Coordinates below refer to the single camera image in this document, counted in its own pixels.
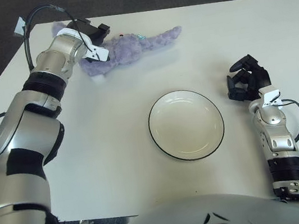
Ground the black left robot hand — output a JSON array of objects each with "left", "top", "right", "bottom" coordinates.
[{"left": 54, "top": 15, "right": 116, "bottom": 70}]

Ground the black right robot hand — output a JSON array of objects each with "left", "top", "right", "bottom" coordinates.
[{"left": 222, "top": 50, "right": 283, "bottom": 114}]

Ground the purple plush doll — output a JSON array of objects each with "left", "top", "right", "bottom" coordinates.
[{"left": 49, "top": 1, "right": 189, "bottom": 89}]

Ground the white plate with black rim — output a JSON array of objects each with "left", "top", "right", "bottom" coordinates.
[{"left": 144, "top": 84, "right": 230, "bottom": 167}]

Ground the grey robot torso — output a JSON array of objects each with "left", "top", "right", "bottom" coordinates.
[{"left": 88, "top": 179, "right": 299, "bottom": 224}]

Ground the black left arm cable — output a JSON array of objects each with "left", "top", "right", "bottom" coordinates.
[{"left": 0, "top": 0, "right": 109, "bottom": 159}]

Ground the white cable label tag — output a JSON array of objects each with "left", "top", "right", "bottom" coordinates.
[{"left": 11, "top": 16, "right": 29, "bottom": 37}]

